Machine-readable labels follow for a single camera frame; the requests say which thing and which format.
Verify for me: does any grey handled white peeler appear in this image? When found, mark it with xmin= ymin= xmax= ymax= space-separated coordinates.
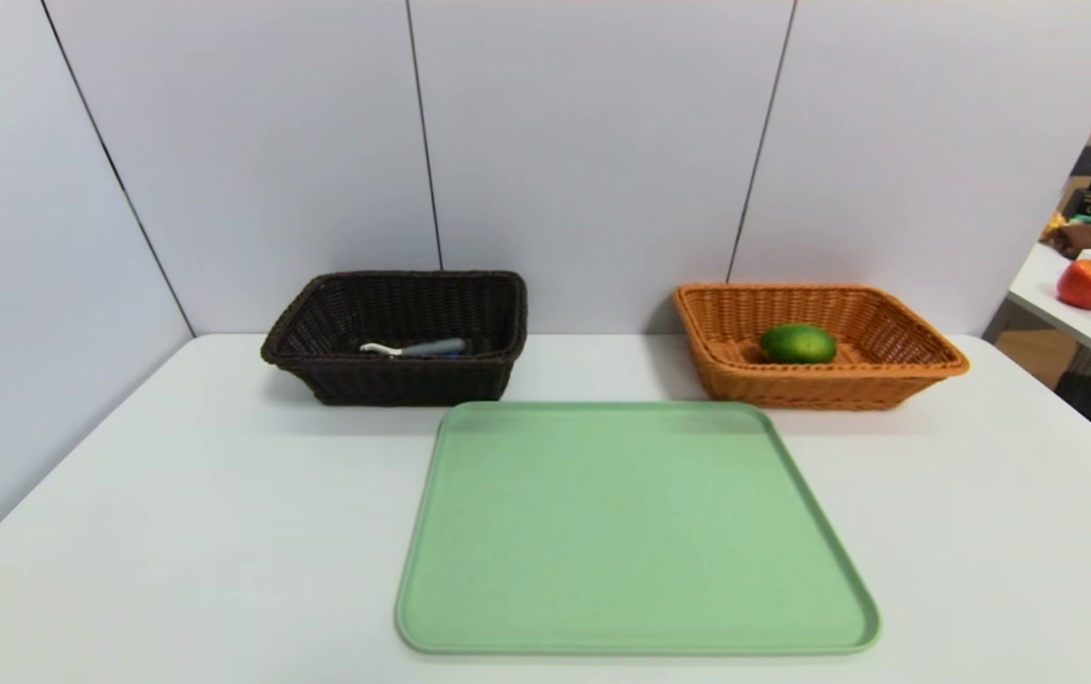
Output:
xmin=358 ymin=337 xmax=467 ymax=359

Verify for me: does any green citrus fruit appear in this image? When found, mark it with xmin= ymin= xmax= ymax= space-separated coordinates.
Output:
xmin=758 ymin=322 xmax=837 ymax=365

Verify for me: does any dark brown wicker basket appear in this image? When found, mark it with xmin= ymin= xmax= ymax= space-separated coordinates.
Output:
xmin=260 ymin=271 xmax=528 ymax=407

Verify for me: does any orange wicker basket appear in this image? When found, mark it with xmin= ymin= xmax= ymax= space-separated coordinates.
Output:
xmin=674 ymin=283 xmax=970 ymax=411

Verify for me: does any light green plastic tray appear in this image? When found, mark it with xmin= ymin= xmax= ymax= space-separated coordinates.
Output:
xmin=394 ymin=400 xmax=882 ymax=656

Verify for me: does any red apple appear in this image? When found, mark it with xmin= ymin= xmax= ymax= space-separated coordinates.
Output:
xmin=1056 ymin=258 xmax=1091 ymax=312

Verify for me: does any brown cloth bundle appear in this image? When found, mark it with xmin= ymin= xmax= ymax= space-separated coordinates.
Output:
xmin=1044 ymin=218 xmax=1091 ymax=259

